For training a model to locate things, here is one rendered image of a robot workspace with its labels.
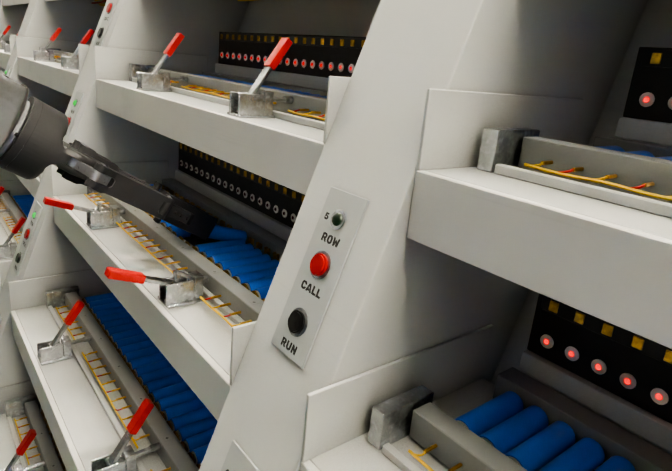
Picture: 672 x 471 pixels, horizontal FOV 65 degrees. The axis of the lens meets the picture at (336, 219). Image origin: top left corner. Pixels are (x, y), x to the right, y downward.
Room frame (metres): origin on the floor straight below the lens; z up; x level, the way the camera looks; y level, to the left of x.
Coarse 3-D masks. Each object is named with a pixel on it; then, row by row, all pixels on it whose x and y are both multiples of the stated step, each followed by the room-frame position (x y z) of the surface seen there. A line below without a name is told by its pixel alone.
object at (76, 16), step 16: (32, 0) 1.41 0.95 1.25; (64, 0) 1.40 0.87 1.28; (80, 0) 1.43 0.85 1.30; (32, 16) 1.37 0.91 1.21; (48, 16) 1.39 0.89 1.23; (64, 16) 1.41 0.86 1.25; (80, 16) 1.44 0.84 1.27; (96, 16) 1.46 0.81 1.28; (32, 32) 1.37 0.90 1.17; (48, 32) 1.40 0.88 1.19; (64, 32) 1.42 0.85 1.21; (80, 32) 1.44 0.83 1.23; (16, 64) 1.37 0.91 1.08; (16, 80) 1.38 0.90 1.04; (32, 80) 1.40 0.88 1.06; (32, 96) 1.41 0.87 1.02; (48, 96) 1.43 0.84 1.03; (64, 96) 1.46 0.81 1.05; (0, 176) 1.40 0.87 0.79; (16, 176) 1.43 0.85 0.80
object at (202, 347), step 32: (64, 192) 0.86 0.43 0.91; (64, 224) 0.80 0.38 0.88; (96, 256) 0.67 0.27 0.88; (128, 256) 0.64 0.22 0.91; (128, 288) 0.58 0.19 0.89; (160, 320) 0.51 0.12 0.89; (192, 320) 0.50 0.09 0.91; (224, 320) 0.50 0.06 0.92; (192, 352) 0.46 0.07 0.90; (224, 352) 0.45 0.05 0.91; (192, 384) 0.46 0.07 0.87; (224, 384) 0.41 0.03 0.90
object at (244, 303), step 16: (96, 192) 0.85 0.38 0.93; (128, 208) 0.74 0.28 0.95; (144, 224) 0.69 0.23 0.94; (160, 224) 0.69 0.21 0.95; (160, 240) 0.65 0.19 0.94; (176, 240) 0.64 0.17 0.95; (176, 256) 0.61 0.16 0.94; (192, 256) 0.59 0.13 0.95; (208, 272) 0.55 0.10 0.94; (224, 272) 0.56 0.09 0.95; (208, 288) 0.55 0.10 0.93; (224, 288) 0.52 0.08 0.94; (240, 288) 0.52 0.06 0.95; (208, 304) 0.51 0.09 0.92; (224, 304) 0.51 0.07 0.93; (240, 304) 0.50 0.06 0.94; (256, 304) 0.49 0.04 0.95; (256, 320) 0.48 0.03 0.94
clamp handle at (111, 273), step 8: (112, 272) 0.48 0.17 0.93; (120, 272) 0.49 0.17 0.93; (128, 272) 0.49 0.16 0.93; (136, 272) 0.50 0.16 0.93; (176, 272) 0.53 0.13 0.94; (120, 280) 0.49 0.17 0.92; (128, 280) 0.49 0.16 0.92; (136, 280) 0.50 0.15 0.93; (144, 280) 0.50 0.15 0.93; (152, 280) 0.51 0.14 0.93; (160, 280) 0.51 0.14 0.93; (168, 280) 0.52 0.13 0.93; (176, 280) 0.53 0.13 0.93
